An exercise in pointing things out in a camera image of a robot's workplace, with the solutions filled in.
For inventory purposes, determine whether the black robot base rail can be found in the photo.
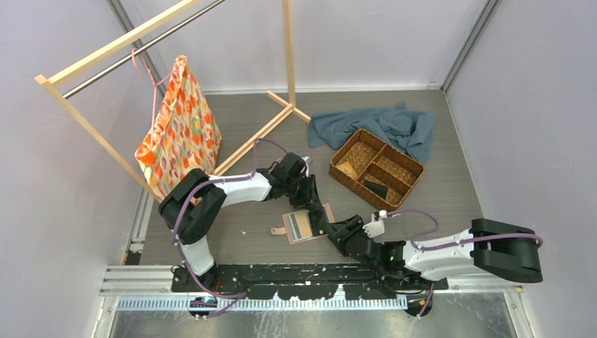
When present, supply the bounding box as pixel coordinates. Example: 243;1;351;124
170;263;448;301

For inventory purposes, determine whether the orange credit card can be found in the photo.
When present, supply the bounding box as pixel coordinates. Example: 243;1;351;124
337;161;358;180

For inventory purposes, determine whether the pink clothes hanger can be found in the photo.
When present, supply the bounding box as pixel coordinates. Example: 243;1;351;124
131;48;174;125

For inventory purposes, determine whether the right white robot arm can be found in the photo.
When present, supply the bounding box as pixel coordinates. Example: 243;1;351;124
322;210;543;289

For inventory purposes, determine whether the wooden clothes rack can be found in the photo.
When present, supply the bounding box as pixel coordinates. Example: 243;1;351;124
34;0;311;199

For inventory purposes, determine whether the woven wicker divided basket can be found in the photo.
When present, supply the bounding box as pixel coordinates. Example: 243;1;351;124
328;129;424;211

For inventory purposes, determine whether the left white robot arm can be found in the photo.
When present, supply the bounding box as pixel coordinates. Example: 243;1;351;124
158;152;329;292

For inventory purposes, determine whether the orange floral hanging garment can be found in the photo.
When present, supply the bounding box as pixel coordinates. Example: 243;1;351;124
134;55;222;201

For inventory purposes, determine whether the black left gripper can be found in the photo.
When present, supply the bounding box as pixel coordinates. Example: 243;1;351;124
284;174;322;212

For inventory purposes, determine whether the yellow credit card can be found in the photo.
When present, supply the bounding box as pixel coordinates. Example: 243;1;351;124
287;211;313;242

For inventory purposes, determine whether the blue-grey crumpled cloth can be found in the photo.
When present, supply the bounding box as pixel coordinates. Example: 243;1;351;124
308;101;436;164

